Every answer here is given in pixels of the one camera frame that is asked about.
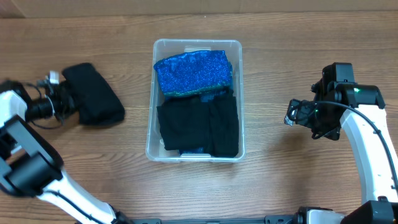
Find long black cloth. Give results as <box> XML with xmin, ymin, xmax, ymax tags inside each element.
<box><xmin>62</xmin><ymin>63</ymin><xmax>125</xmax><ymax>126</ymax></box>

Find small black cloth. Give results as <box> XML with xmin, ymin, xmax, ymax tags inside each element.
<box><xmin>208</xmin><ymin>88</ymin><xmax>239</xmax><ymax>158</ymax></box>

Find blue denim jeans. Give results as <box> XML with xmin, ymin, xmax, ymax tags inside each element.
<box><xmin>178</xmin><ymin>89</ymin><xmax>229</xmax><ymax>155</ymax></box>

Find square black cloth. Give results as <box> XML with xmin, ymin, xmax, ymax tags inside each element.
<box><xmin>157</xmin><ymin>96</ymin><xmax>211</xmax><ymax>151</ymax></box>

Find sparkly blue cloth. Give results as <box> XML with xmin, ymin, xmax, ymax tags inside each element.
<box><xmin>153</xmin><ymin>50</ymin><xmax>233</xmax><ymax>97</ymax></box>

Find clear plastic storage bin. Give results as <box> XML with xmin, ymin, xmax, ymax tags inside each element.
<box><xmin>146</xmin><ymin>39</ymin><xmax>246</xmax><ymax>163</ymax></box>

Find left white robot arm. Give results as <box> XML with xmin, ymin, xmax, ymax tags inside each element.
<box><xmin>1</xmin><ymin>80</ymin><xmax>130</xmax><ymax>223</ymax></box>

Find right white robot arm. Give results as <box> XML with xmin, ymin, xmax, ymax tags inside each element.
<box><xmin>284</xmin><ymin>62</ymin><xmax>397</xmax><ymax>223</ymax></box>

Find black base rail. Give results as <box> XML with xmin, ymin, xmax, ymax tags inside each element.
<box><xmin>131</xmin><ymin>214</ymin><xmax>305</xmax><ymax>224</ymax></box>

